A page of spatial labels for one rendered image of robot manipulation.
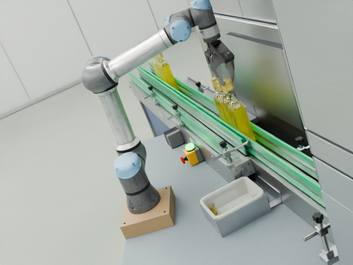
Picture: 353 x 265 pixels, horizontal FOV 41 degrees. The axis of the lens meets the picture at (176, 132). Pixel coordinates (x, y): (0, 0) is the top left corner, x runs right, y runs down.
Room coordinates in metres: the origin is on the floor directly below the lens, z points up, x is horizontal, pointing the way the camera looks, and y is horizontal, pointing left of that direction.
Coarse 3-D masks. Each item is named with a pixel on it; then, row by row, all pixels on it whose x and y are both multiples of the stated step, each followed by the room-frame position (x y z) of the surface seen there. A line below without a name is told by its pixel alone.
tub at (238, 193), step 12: (240, 180) 1.64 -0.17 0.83; (216, 192) 1.61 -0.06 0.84; (228, 192) 1.62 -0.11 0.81; (240, 192) 1.63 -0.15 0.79; (252, 192) 1.59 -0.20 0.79; (204, 204) 1.56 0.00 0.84; (216, 204) 1.61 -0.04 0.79; (228, 204) 1.61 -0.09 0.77; (240, 204) 1.57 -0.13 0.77; (216, 216) 1.46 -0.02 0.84
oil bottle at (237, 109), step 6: (234, 102) 1.81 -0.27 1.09; (240, 102) 1.81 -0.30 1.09; (234, 108) 1.79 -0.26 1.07; (240, 108) 1.80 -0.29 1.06; (234, 114) 1.80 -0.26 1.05; (240, 114) 1.80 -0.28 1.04; (246, 114) 1.80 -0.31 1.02; (234, 120) 1.82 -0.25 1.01; (240, 120) 1.80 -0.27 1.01; (246, 120) 1.80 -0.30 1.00; (234, 126) 1.84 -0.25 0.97; (240, 126) 1.79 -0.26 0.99; (246, 126) 1.80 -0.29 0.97; (246, 132) 1.80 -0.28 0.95; (252, 132) 1.80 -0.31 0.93; (252, 138) 1.80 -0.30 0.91
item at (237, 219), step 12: (264, 180) 1.61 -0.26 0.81; (276, 192) 1.52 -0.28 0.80; (252, 204) 1.47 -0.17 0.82; (264, 204) 1.48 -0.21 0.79; (276, 204) 1.50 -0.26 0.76; (228, 216) 1.45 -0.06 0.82; (240, 216) 1.46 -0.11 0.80; (252, 216) 1.47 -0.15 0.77; (216, 228) 1.48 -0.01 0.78; (228, 228) 1.45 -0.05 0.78
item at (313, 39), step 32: (288, 0) 0.77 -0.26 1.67; (320, 0) 0.69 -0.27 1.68; (352, 0) 0.61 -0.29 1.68; (288, 32) 0.80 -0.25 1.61; (320, 32) 0.70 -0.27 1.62; (352, 32) 0.63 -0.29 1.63; (288, 64) 0.83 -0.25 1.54; (320, 64) 0.72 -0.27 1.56; (352, 64) 0.64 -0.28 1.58; (320, 96) 0.75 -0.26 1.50; (352, 96) 0.66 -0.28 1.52; (320, 128) 0.77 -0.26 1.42; (352, 128) 0.67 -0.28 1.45; (320, 160) 0.81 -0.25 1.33; (352, 160) 0.69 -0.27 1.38; (352, 192) 0.72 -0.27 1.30
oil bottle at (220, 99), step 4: (220, 96) 1.93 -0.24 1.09; (224, 96) 1.92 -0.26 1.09; (220, 100) 1.92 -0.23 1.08; (220, 104) 1.93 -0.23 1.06; (220, 108) 1.95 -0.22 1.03; (224, 108) 1.91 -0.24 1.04; (224, 112) 1.91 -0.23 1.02; (224, 116) 1.93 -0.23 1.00; (224, 120) 1.95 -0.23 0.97; (228, 120) 1.91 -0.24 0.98
